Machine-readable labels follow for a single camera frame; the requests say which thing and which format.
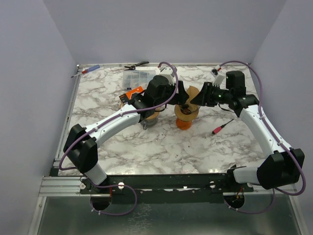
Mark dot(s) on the orange glass carafe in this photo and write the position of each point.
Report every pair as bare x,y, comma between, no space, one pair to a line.
183,125

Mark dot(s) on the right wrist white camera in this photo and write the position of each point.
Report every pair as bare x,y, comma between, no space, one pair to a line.
218,75

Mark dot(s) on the red blue screwdriver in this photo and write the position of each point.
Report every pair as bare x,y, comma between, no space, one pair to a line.
87,70

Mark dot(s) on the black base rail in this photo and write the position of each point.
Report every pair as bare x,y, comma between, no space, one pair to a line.
149,189

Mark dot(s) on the wrist white camera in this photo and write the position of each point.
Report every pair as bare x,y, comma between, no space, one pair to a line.
167,71
218,75

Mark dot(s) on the pink handled tool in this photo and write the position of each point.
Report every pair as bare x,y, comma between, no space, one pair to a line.
218,129

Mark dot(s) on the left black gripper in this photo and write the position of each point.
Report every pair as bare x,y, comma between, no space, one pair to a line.
179,92

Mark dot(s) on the clear plastic screw organizer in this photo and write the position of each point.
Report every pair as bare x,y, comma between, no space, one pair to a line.
137,78

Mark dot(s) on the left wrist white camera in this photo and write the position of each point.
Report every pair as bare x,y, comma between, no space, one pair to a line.
167,71

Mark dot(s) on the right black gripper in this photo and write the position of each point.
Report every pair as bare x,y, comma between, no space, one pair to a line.
208,92

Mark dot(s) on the orange coffee filter box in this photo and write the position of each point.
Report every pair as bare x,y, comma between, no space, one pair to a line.
129,95

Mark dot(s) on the grey glass dripper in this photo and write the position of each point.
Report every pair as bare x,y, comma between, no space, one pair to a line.
187,109

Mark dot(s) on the brown paper coffee filter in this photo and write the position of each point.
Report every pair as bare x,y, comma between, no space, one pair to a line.
192,92

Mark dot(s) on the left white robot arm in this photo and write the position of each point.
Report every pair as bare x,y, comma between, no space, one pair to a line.
82,143

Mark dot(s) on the black pliers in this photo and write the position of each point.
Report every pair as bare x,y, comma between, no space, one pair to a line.
133,66

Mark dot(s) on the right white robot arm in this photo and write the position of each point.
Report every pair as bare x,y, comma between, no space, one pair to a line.
283,162

